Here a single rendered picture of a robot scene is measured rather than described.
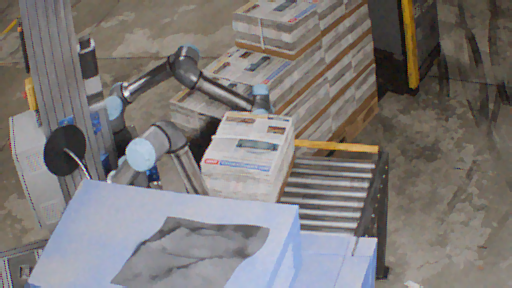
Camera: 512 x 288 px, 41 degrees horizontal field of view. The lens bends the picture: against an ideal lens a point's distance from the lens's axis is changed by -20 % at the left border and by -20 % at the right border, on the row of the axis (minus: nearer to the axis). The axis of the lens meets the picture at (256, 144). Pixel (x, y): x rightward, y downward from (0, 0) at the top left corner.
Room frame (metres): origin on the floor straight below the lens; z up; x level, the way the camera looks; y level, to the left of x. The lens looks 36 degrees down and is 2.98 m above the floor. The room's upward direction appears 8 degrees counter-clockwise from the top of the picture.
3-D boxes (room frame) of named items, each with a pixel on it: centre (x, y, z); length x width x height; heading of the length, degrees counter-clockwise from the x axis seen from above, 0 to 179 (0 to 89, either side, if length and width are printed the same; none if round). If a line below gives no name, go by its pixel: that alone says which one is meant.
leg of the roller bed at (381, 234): (2.81, -0.55, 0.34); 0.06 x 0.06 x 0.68; 69
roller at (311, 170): (2.78, -0.27, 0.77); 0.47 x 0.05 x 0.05; 69
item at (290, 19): (3.86, -0.22, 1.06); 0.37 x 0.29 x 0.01; 49
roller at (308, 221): (2.48, -0.15, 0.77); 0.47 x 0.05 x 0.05; 69
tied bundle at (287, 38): (3.87, -0.20, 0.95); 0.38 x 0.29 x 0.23; 49
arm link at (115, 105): (3.18, 0.66, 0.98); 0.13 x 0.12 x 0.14; 171
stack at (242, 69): (3.77, -0.12, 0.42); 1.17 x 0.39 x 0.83; 140
